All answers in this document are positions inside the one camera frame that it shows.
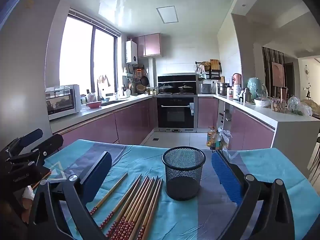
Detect yellow cooking oil bottle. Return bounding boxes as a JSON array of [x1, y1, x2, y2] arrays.
[[206, 127, 217, 148]]

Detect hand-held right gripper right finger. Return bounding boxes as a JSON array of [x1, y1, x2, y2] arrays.
[[211, 150, 297, 240]]

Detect black built-in oven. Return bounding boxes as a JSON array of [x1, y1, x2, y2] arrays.
[[156, 97, 198, 129]]

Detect black mesh utensil holder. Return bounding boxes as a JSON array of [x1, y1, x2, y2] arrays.
[[162, 146, 206, 201]]

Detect green air fryer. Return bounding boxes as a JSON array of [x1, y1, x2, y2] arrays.
[[247, 77, 268, 100]]

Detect steel thermos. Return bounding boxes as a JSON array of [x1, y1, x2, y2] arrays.
[[241, 88, 252, 103]]

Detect kitchen window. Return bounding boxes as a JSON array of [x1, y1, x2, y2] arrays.
[[59, 9, 122, 98]]

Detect white water heater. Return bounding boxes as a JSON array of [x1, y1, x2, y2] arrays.
[[125, 40, 138, 64]]

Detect wooden cutting board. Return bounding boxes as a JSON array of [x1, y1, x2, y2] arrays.
[[210, 59, 222, 72]]

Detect white kitchen countertop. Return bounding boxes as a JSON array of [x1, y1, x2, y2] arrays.
[[49, 93, 320, 175]]

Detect blue striped tablecloth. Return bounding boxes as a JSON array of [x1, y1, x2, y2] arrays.
[[32, 139, 320, 240]]

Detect grey refrigerator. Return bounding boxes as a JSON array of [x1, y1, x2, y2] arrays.
[[0, 0, 67, 153]]

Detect square ceiling light panel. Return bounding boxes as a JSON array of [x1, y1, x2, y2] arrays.
[[156, 6, 179, 24]]

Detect pink base cabinets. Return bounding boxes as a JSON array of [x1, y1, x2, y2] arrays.
[[51, 97, 158, 150], [197, 97, 275, 152]]

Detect black range hood panel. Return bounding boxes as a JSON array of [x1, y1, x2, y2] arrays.
[[157, 74, 197, 83]]

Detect sink faucet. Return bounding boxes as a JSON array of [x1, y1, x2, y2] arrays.
[[96, 79, 104, 100]]

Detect wooden chopstick red patterned end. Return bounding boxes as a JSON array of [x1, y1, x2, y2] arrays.
[[89, 172, 128, 216]]

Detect clear plastic container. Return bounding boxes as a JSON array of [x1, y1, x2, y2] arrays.
[[271, 99, 286, 114]]

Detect person's left hand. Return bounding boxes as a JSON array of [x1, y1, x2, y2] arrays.
[[19, 185, 35, 223]]

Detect pink wall picture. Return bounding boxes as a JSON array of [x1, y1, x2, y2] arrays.
[[271, 61, 284, 87]]

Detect white bowl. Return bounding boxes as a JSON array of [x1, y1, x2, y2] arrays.
[[254, 97, 272, 108]]

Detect white jar red label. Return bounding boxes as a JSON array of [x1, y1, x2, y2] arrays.
[[229, 85, 242, 99]]

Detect dark slatted wall panel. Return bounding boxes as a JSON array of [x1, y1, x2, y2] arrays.
[[262, 46, 285, 98]]

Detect white microwave oven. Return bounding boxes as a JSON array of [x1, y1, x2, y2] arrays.
[[45, 84, 82, 121]]

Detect plastic bag with greens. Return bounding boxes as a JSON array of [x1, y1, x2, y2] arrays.
[[287, 96, 313, 117]]

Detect pink wall cabinet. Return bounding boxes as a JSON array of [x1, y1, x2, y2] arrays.
[[132, 33, 162, 58]]

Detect steel stock pot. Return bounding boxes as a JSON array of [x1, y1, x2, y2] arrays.
[[216, 82, 230, 96]]

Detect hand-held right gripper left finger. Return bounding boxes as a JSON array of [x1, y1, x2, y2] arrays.
[[27, 151, 113, 240]]

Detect white plastic bag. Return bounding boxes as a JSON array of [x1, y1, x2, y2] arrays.
[[219, 129, 233, 150]]

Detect black wall rack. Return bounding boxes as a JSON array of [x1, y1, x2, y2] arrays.
[[195, 59, 222, 80]]

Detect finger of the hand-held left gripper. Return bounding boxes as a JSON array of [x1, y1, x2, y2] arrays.
[[7, 134, 64, 167], [4, 129, 43, 155]]

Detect bunch of wooden chopsticks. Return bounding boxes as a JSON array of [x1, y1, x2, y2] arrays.
[[99, 174, 163, 240]]

